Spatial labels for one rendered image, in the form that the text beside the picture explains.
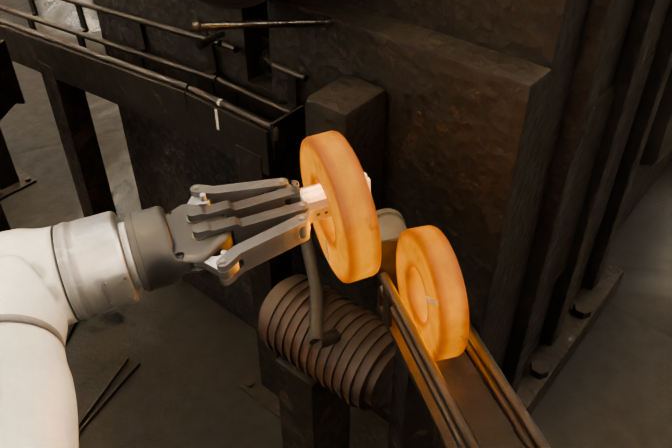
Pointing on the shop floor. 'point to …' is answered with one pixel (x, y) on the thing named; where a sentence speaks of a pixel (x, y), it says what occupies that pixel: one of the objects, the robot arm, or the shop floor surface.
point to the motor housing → (324, 364)
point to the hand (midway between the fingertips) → (335, 196)
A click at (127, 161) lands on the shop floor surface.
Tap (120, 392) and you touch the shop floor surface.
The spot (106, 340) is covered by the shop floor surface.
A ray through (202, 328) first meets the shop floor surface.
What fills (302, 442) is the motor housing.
